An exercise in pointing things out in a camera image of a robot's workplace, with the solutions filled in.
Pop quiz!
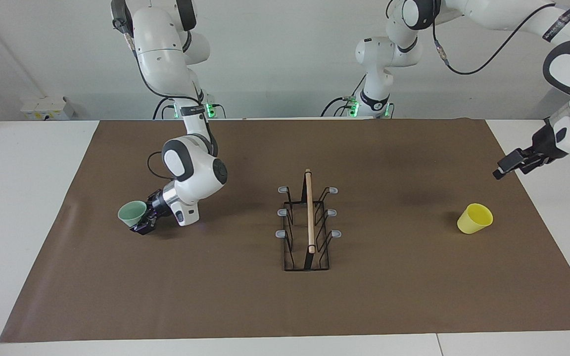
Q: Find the pale green plastic cup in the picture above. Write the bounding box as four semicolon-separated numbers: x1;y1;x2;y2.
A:
118;200;148;230

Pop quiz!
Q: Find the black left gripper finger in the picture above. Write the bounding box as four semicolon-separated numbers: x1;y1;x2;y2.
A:
493;150;525;179
520;153;543;174

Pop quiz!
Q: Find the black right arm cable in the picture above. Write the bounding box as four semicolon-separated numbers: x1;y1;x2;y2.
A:
126;20;219;181

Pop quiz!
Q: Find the brown table mat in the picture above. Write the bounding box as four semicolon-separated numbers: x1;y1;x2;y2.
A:
0;118;570;343

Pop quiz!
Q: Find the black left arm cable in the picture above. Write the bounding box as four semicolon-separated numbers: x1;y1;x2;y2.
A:
431;2;570;76

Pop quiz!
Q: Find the black wire cup rack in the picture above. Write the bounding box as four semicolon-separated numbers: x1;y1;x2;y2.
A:
275;168;342;271

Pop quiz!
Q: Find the yellow plastic cup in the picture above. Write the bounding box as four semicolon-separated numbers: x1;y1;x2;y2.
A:
457;203;494;235

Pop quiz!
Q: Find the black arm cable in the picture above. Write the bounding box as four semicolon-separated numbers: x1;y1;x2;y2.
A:
126;20;219;181
431;2;570;76

